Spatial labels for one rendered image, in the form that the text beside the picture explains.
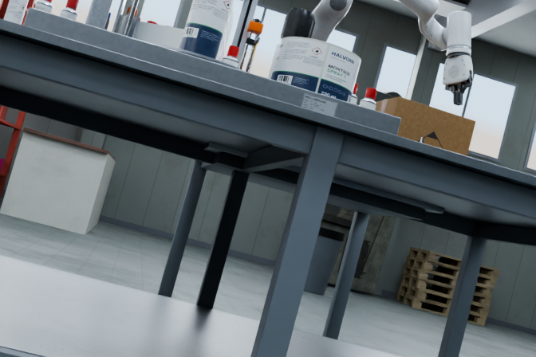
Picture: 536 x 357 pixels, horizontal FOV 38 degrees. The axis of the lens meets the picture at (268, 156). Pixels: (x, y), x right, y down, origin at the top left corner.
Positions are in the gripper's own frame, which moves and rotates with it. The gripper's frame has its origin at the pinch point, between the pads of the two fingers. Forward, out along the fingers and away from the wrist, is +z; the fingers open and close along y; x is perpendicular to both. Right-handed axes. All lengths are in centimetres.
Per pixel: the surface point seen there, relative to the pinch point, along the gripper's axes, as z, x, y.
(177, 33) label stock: -1, -103, -24
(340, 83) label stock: 23, -97, 36
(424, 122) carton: 10.4, -13.0, -4.2
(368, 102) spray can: 10.6, -44.7, -1.5
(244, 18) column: -17, -72, -32
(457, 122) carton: 9.0, -2.2, 1.4
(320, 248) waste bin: 18, 348, -414
